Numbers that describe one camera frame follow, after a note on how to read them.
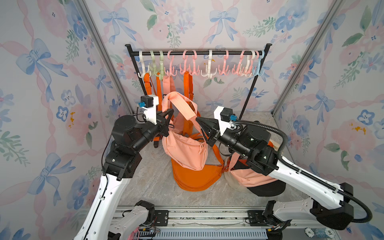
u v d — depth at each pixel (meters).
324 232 0.66
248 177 0.69
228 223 0.73
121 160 0.41
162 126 0.48
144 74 0.74
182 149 0.73
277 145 1.00
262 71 0.69
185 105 0.49
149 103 0.45
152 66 0.73
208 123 0.49
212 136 0.46
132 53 0.66
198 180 0.82
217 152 0.95
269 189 0.69
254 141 0.40
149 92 0.78
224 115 0.41
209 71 0.73
